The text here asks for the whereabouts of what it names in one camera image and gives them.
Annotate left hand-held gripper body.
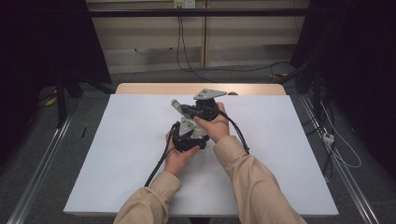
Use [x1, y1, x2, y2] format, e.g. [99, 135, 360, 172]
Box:
[171, 116, 210, 153]

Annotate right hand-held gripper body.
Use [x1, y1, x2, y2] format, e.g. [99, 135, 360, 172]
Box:
[190, 88, 228, 122]

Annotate clear glass jar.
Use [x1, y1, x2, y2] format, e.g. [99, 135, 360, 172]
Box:
[190, 123, 209, 140]

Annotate person's right hand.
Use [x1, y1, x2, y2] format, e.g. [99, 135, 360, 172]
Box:
[192, 102, 232, 144]

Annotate person's left hand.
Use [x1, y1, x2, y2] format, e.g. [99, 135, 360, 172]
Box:
[163, 130, 201, 178]

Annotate wooden table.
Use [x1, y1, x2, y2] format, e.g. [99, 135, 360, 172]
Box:
[115, 82, 287, 96]

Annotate white table cover board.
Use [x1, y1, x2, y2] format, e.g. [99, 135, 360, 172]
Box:
[63, 93, 340, 217]

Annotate black horizontal bar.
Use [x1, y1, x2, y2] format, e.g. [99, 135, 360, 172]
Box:
[88, 7, 310, 18]

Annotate black metal stand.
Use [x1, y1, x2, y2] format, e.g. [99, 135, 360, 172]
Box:
[275, 60, 326, 122]
[53, 69, 86, 129]

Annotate white power strip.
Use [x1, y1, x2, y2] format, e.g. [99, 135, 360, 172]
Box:
[322, 132, 335, 146]

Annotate left hand-held gripper black cable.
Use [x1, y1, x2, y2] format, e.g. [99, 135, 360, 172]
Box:
[144, 121, 181, 188]

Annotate hand-held gripper black cable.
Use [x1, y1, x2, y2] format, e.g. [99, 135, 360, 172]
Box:
[144, 121, 181, 188]
[217, 109, 251, 156]

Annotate right hand-held gripper black cable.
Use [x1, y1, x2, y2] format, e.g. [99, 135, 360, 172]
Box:
[217, 109, 251, 156]

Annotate black wall cables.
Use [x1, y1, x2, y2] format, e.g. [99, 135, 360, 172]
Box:
[176, 15, 293, 83]

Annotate white wall socket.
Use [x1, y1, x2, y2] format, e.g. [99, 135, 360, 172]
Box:
[173, 0, 196, 9]

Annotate white cable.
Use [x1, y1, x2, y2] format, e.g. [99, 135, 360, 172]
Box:
[319, 102, 362, 170]

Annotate metal floor rail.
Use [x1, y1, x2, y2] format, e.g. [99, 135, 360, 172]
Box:
[299, 93, 381, 224]
[7, 114, 75, 224]

